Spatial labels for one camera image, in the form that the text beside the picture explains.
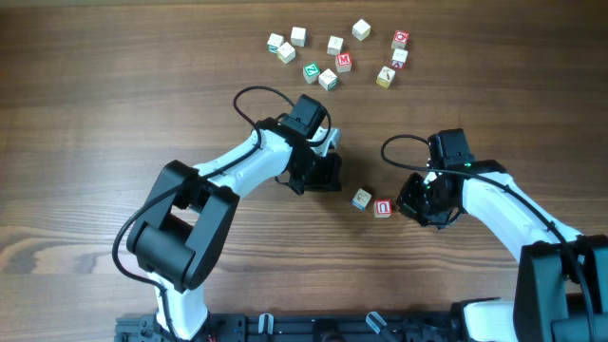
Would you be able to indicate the green letter V block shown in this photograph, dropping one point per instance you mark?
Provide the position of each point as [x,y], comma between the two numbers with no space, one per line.
[328,79]

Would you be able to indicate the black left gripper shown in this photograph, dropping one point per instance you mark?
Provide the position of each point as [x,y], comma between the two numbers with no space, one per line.
[332,182]

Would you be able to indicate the yellow edged letter block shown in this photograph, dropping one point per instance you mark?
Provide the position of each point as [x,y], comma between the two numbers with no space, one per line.
[286,53]

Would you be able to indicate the red letter Q block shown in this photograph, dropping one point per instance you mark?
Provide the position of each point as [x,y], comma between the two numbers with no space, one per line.
[400,39]

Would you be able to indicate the teal edged white block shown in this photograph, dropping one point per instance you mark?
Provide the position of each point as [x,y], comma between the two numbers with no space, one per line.
[274,42]

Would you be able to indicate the blue edged white block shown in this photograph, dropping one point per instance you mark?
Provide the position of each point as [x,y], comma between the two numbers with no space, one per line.
[298,36]

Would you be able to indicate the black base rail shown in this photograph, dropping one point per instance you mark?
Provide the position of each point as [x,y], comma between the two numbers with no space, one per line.
[238,327]

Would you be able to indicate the yellow letter S block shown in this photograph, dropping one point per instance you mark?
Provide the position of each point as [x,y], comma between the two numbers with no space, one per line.
[361,30]

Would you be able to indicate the red letter A block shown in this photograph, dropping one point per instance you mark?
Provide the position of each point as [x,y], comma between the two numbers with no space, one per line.
[399,58]

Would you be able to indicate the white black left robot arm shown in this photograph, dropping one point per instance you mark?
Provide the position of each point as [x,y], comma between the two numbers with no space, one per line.
[178,234]

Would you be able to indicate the blue letter H block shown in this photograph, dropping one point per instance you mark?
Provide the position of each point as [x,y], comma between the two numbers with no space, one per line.
[361,199]

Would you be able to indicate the red letter M block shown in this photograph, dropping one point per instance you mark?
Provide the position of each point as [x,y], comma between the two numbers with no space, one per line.
[343,62]

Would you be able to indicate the yellow bottle picture block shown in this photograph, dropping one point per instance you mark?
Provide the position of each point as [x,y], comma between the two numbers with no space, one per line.
[385,76]

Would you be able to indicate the green edged white block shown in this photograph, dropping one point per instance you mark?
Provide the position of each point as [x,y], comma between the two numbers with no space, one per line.
[334,46]

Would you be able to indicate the red letter U block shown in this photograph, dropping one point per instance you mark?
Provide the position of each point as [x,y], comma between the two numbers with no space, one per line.
[382,208]

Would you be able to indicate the green letter Z block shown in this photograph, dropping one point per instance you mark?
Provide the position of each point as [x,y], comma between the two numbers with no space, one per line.
[311,72]

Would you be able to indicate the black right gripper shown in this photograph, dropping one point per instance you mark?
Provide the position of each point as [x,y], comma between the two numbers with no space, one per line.
[407,204]

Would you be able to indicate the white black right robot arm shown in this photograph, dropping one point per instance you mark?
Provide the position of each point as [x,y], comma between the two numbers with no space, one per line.
[561,290]

